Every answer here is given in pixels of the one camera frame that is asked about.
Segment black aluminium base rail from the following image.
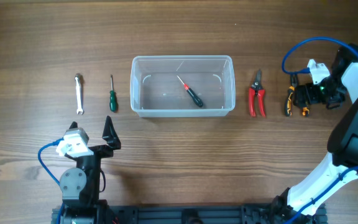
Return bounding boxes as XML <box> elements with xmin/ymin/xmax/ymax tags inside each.
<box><xmin>51</xmin><ymin>203</ymin><xmax>328</xmax><ymax>224</ymax></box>

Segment black red precision screwdriver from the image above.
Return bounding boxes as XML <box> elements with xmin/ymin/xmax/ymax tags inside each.
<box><xmin>177</xmin><ymin>75</ymin><xmax>204</xmax><ymax>108</ymax></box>

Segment red handled cutting pliers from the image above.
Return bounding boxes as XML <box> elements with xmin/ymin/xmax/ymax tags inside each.
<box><xmin>249</xmin><ymin>69</ymin><xmax>266</xmax><ymax>117</ymax></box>

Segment orange black needle-nose pliers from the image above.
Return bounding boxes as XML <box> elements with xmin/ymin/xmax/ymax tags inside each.
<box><xmin>284</xmin><ymin>74</ymin><xmax>310</xmax><ymax>116</ymax></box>

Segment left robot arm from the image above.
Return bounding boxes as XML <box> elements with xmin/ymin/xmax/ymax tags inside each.
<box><xmin>51</xmin><ymin>116</ymin><xmax>121</xmax><ymax>224</ymax></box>

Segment clear plastic container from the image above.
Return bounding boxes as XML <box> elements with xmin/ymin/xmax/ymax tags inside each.
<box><xmin>130</xmin><ymin>55</ymin><xmax>236</xmax><ymax>118</ymax></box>

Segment blue left camera cable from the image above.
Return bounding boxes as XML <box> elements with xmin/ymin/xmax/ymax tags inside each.
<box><xmin>37</xmin><ymin>138</ymin><xmax>65</xmax><ymax>224</ymax></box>

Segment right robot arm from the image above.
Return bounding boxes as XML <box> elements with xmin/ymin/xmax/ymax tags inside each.
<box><xmin>266</xmin><ymin>42</ymin><xmax>358</xmax><ymax>223</ymax></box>

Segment green handled screwdriver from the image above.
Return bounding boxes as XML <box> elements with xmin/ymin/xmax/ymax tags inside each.
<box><xmin>109</xmin><ymin>75</ymin><xmax>117</xmax><ymax>113</ymax></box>

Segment small silver wrench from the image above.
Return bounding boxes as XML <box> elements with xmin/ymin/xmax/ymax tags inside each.
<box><xmin>75</xmin><ymin>73</ymin><xmax>84</xmax><ymax>115</ymax></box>

